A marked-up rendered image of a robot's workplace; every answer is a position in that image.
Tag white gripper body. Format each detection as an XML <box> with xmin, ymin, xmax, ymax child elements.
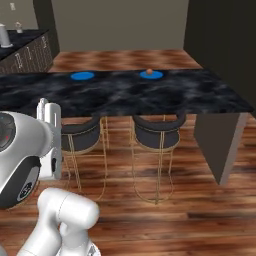
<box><xmin>43</xmin><ymin>102</ymin><xmax>63</xmax><ymax>182</ymax></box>

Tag dark bar stool gold legs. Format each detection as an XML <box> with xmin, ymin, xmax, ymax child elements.
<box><xmin>60</xmin><ymin>115</ymin><xmax>110</xmax><ymax>203</ymax></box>
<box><xmin>130</xmin><ymin>112</ymin><xmax>188</xmax><ymax>205</ymax></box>

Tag blue round plate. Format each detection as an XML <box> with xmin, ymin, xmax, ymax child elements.
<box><xmin>139</xmin><ymin>70</ymin><xmax>165</xmax><ymax>80</ymax></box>
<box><xmin>69</xmin><ymin>71</ymin><xmax>96</xmax><ymax>81</ymax></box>

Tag dark cupboard run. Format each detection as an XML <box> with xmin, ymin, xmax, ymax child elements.
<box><xmin>0</xmin><ymin>29</ymin><xmax>54</xmax><ymax>75</ymax></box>

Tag dark marble kitchen island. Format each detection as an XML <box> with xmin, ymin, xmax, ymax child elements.
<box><xmin>0</xmin><ymin>68</ymin><xmax>256</xmax><ymax>186</ymax></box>

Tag white cylinder jar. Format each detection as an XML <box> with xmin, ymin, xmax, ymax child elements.
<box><xmin>0</xmin><ymin>23</ymin><xmax>14</xmax><ymax>49</ymax></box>

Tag tall dark cabinet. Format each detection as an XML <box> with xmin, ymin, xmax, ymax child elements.
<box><xmin>182</xmin><ymin>0</ymin><xmax>256</xmax><ymax>116</ymax></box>

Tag dark wall column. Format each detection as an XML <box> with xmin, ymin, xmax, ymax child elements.
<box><xmin>32</xmin><ymin>0</ymin><xmax>61</xmax><ymax>60</ymax></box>

